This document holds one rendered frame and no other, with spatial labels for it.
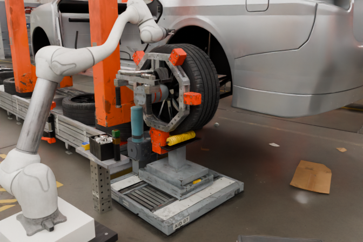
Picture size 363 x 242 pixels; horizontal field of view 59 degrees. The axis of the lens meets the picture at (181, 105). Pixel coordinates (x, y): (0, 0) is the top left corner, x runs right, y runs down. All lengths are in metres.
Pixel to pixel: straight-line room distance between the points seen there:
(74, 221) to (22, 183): 0.30
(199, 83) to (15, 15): 2.75
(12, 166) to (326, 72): 1.75
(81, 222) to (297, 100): 1.38
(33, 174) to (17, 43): 2.87
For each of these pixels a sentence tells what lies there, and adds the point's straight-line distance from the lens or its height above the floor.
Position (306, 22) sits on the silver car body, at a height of 1.32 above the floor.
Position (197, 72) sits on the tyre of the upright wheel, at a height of 1.01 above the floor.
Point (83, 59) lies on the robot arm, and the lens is 1.60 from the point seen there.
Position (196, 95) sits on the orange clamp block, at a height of 0.88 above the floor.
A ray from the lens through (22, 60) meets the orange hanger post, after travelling 4.32.
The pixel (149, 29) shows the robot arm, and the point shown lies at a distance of 1.89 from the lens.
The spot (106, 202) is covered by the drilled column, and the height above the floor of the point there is 0.07.
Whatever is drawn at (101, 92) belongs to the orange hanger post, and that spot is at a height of 0.80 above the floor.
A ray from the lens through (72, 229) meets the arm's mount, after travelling 1.65.
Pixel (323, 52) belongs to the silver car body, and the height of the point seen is 1.16.
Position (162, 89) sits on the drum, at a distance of 2.22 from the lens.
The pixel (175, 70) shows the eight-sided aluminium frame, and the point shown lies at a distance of 2.09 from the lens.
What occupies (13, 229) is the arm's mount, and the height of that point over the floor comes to 0.40.
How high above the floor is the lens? 1.29
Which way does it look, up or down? 14 degrees down
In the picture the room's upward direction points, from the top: straight up
